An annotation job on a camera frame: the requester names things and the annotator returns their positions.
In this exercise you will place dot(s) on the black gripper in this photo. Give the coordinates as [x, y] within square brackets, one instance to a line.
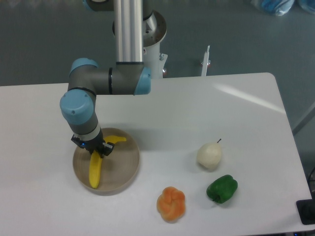
[96, 144]

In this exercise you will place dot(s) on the yellow banana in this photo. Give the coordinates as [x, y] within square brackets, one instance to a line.
[96, 161]

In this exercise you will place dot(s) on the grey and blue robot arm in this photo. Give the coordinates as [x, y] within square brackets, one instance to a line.
[86, 80]

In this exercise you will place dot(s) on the beige round plate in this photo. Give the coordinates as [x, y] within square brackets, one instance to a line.
[117, 170]

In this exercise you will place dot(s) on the orange knotted bread roll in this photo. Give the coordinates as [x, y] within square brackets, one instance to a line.
[171, 204]

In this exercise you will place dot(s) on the white pear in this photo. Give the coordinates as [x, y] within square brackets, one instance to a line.
[209, 155]

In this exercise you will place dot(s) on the green bell pepper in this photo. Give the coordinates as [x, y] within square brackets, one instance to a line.
[222, 189]

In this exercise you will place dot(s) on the black device at table edge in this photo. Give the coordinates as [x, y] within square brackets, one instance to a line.
[306, 210]

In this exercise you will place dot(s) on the blue plastic bag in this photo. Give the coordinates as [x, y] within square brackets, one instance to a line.
[281, 7]

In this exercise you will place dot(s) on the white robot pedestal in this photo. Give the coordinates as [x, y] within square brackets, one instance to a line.
[153, 49]

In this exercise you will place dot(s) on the white upright post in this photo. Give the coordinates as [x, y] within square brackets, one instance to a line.
[206, 62]

